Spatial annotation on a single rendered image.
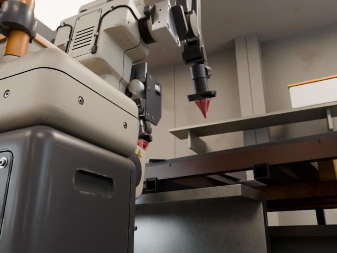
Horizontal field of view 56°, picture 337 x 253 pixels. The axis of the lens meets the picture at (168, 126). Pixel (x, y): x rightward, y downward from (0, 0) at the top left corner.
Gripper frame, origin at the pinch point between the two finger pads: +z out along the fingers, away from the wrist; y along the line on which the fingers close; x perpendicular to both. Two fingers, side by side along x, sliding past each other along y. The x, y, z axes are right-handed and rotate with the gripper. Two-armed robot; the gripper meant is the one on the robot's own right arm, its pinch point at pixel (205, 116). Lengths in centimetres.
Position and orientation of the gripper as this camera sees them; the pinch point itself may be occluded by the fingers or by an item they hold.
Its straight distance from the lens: 122.6
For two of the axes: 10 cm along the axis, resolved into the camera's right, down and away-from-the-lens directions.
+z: 1.8, 9.8, 0.6
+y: -9.0, 1.4, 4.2
